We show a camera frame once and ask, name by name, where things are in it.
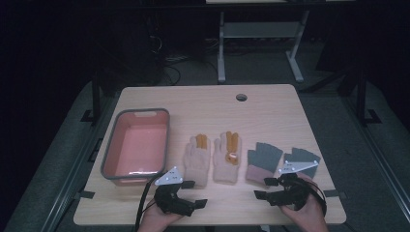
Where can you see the black tape strip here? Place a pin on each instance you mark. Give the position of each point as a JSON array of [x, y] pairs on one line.
[[335, 194], [84, 194]]

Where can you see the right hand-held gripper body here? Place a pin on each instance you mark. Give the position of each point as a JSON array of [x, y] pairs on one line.
[[291, 193]]

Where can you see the pink basin with grey rim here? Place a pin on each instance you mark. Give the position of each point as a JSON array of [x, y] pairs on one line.
[[138, 145]]

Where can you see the beige glove with orange patch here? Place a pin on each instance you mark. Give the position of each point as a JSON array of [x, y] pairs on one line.
[[225, 167]]

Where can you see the black metal stand post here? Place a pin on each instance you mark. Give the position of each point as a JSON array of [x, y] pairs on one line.
[[96, 96], [361, 96]]

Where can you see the white metal table frame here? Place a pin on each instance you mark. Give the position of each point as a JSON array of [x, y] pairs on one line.
[[257, 29]]

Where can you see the beige knit glove orange fingers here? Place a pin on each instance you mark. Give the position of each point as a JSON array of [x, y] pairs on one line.
[[196, 158]]

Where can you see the person's right hand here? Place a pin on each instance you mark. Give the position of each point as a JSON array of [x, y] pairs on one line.
[[311, 219]]

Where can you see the grey and pink fingerless glove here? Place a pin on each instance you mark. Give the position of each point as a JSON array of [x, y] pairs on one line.
[[303, 155], [262, 158]]

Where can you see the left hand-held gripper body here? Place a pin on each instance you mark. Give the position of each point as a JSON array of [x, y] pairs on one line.
[[170, 199]]

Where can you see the grey metal rail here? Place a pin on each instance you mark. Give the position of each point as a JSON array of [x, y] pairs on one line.
[[74, 170], [380, 154]]

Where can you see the person's left hand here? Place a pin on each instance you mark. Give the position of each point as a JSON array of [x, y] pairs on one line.
[[154, 220]]

